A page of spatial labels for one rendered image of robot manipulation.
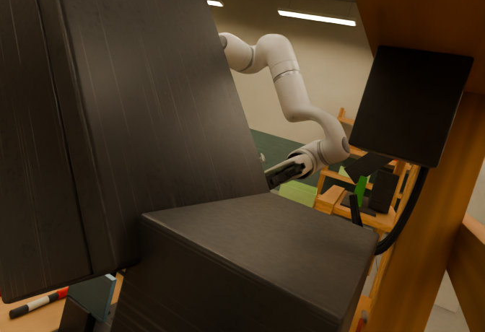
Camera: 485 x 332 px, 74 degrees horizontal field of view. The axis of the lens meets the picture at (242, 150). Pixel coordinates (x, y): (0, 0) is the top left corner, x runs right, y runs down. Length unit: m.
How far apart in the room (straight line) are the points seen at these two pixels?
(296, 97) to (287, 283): 0.79
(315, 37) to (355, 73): 1.28
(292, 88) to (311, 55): 7.06
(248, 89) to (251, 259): 8.03
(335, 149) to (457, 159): 0.33
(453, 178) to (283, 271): 0.49
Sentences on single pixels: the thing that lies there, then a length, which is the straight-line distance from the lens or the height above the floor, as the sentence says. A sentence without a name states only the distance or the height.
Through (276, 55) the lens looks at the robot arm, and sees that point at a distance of 1.04.
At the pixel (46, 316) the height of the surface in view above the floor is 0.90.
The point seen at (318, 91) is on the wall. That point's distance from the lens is 7.82.
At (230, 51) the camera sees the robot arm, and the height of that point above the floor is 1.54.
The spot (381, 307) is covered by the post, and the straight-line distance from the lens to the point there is 0.74.
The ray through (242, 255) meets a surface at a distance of 0.26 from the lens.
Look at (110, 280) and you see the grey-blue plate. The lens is 0.60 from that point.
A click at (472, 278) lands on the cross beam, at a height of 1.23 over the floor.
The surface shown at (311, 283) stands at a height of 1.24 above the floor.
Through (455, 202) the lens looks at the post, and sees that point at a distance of 0.70.
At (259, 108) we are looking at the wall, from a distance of 8.07.
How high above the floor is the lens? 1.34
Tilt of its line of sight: 5 degrees down
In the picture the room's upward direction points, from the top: 16 degrees clockwise
